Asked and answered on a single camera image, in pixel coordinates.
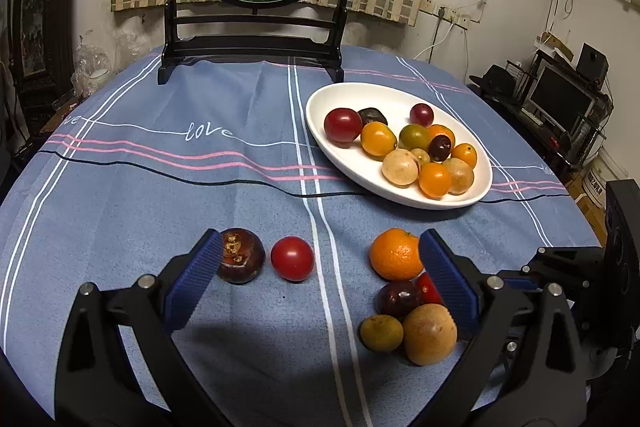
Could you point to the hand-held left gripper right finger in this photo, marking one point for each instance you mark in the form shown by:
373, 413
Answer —
450, 279

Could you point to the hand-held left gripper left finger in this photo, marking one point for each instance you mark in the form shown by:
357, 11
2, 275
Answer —
195, 279

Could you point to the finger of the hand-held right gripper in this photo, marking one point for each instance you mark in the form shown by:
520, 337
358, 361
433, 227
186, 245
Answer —
570, 262

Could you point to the small dark water chestnut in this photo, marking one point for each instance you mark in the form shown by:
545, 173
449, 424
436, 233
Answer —
245, 259

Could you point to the orange kumquat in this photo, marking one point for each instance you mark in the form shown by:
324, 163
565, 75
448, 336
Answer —
435, 181

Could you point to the pale yellow round fruit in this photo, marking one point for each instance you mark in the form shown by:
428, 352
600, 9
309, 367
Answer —
400, 167

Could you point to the small orange mandarin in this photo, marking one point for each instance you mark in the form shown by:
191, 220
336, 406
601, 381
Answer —
444, 132
465, 155

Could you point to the small yellow fruit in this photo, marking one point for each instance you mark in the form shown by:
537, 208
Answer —
421, 156

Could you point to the small dark round fruit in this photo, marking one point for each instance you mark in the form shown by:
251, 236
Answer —
440, 148

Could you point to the green-orange citrus fruit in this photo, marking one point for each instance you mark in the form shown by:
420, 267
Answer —
412, 136

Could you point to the small purple-red plum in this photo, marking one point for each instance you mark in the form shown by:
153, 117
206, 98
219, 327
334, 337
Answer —
421, 114

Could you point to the large dark water chestnut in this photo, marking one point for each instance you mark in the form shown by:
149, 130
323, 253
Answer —
372, 114

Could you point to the red plum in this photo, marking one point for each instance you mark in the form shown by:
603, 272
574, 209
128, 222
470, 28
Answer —
343, 125

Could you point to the white oval plate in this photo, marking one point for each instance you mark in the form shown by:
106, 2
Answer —
325, 107

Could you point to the small red cherry tomato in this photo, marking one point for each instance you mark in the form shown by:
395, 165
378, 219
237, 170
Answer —
427, 291

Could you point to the white plastic bucket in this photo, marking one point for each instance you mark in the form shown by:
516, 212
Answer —
597, 187

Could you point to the dark purple plum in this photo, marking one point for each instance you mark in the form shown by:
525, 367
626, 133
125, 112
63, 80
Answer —
397, 299

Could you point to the large tan passion fruit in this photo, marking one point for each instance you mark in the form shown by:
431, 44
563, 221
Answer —
430, 334

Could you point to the orange tangerine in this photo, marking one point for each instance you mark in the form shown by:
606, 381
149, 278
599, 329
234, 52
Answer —
395, 254

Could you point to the small yellow-green fruit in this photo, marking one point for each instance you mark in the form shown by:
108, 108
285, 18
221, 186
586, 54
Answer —
381, 333

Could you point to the blue striped tablecloth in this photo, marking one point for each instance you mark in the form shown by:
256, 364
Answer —
150, 187

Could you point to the tan-green round fruit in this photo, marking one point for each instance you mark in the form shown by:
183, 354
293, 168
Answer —
462, 177

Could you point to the black metal shelf rack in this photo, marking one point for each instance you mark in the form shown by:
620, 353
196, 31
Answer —
602, 122

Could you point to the computer monitor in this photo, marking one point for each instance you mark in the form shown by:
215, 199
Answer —
560, 99

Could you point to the orange fruit with green top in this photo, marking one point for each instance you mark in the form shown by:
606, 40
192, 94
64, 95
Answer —
378, 139

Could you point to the black speaker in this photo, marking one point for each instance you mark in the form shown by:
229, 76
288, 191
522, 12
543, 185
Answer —
592, 59

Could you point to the cardboard box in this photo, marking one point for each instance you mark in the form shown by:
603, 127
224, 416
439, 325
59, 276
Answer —
555, 45

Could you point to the black hat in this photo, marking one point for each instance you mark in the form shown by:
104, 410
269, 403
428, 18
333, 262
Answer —
492, 80

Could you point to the dark wooden cabinet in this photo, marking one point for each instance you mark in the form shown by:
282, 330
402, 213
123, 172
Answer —
42, 104

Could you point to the clear plastic bag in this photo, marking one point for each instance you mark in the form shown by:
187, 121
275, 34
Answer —
92, 67

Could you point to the dark framed picture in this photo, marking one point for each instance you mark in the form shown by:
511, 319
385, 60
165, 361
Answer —
35, 7

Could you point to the white wall outlet strip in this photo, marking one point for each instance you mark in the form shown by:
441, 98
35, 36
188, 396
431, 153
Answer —
454, 17

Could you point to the single white wall outlet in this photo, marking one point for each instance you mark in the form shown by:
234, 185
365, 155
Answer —
427, 6

